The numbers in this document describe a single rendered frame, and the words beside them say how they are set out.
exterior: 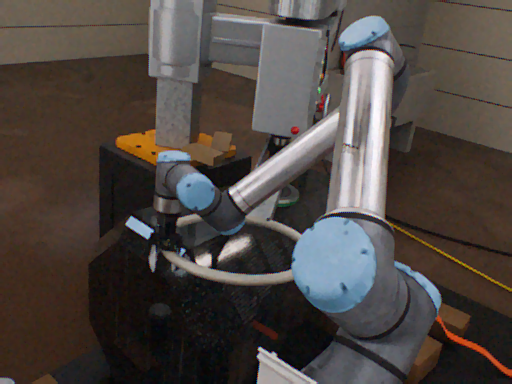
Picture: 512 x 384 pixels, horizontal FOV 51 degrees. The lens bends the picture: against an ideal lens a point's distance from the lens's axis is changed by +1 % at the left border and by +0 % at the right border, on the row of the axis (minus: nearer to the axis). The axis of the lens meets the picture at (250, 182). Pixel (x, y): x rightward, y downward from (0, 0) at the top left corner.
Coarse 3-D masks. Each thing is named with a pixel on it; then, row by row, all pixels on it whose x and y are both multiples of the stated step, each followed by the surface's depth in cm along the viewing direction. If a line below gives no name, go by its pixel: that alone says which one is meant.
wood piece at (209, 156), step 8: (192, 144) 278; (184, 152) 274; (192, 152) 271; (200, 152) 269; (208, 152) 270; (216, 152) 271; (200, 160) 269; (208, 160) 266; (216, 160) 267; (224, 160) 274
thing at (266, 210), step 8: (264, 152) 218; (264, 160) 220; (280, 192) 202; (272, 200) 201; (256, 208) 197; (264, 208) 197; (272, 208) 190; (264, 216) 193; (272, 216) 192; (248, 224) 190
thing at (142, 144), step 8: (120, 136) 292; (128, 136) 294; (136, 136) 295; (144, 136) 297; (152, 136) 298; (200, 136) 307; (208, 136) 309; (120, 144) 286; (128, 144) 282; (136, 144) 284; (144, 144) 285; (152, 144) 286; (200, 144) 294; (208, 144) 296; (128, 152) 283; (136, 152) 278; (144, 152) 274; (152, 152) 273; (160, 152) 277; (232, 152) 292; (152, 160) 271; (192, 160) 271
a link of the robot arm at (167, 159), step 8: (168, 152) 149; (176, 152) 150; (160, 160) 146; (168, 160) 144; (176, 160) 144; (184, 160) 145; (160, 168) 146; (168, 168) 144; (160, 176) 146; (160, 184) 148; (160, 192) 148; (168, 192) 147
